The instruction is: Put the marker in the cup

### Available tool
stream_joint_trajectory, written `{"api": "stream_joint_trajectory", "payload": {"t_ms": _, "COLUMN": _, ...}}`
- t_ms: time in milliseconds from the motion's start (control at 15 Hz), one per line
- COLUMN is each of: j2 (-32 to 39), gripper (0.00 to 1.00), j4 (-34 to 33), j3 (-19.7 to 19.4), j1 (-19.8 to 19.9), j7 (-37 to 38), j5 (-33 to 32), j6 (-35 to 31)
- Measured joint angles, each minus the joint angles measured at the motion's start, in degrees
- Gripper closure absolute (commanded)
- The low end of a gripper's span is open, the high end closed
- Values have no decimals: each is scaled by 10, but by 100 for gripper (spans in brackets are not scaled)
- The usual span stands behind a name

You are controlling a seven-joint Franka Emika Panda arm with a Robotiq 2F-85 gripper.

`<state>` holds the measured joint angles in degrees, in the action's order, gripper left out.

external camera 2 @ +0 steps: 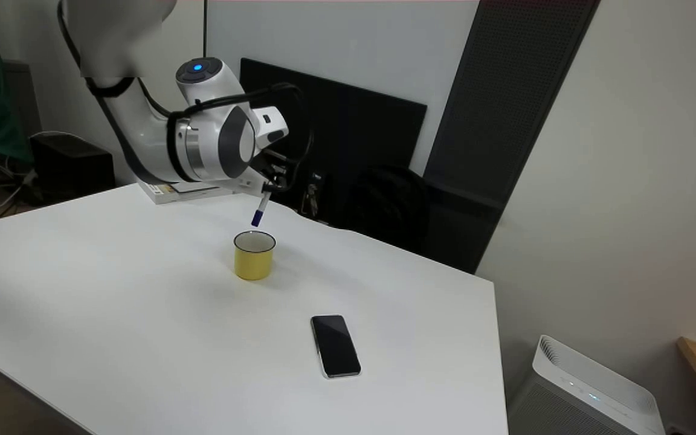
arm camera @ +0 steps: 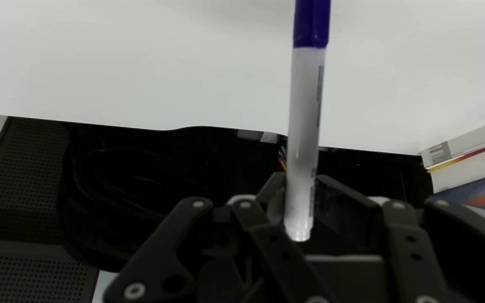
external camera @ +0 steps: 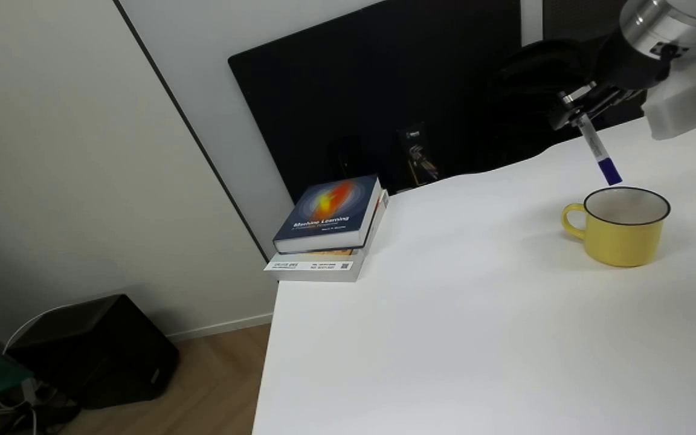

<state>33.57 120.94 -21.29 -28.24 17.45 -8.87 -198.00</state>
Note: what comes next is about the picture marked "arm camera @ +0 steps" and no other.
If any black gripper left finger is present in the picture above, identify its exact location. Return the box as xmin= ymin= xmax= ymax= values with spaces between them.
xmin=102 ymin=169 xmax=335 ymax=303

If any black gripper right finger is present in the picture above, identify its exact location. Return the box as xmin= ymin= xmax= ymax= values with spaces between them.
xmin=311 ymin=175 xmax=485 ymax=303

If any blue capped white marker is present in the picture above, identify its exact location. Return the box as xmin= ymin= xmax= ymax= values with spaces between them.
xmin=283 ymin=0 xmax=335 ymax=244

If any blue book with orange cover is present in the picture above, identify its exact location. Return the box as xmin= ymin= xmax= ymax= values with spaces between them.
xmin=436 ymin=166 xmax=485 ymax=218

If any white paperback book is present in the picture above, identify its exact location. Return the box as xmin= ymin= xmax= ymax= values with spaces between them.
xmin=417 ymin=114 xmax=485 ymax=193

